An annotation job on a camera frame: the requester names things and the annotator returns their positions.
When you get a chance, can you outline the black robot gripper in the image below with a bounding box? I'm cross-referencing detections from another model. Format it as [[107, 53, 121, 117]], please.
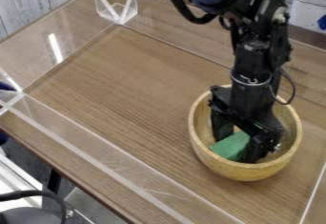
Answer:
[[209, 74, 286, 164]]

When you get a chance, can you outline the green rectangular block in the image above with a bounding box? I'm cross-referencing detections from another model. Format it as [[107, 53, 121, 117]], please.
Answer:
[[209, 131, 250, 162]]

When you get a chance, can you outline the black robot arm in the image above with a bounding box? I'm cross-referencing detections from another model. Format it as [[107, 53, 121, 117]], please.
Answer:
[[171, 0, 293, 164]]

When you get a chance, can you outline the light wooden bowl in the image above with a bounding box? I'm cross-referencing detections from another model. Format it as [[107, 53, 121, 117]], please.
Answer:
[[188, 91, 304, 181]]

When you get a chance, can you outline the white container background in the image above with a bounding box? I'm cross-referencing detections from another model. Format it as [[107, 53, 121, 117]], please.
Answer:
[[290, 0, 326, 34]]

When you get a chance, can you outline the black table leg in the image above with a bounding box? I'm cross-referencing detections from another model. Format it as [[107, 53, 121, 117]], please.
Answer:
[[47, 170, 63, 193]]

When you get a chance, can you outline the clear acrylic wall panel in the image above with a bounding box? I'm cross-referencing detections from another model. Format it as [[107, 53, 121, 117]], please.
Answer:
[[0, 91, 245, 224]]

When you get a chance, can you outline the clear acrylic corner bracket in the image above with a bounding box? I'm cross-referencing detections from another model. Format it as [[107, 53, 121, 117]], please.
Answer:
[[95, 0, 138, 25]]

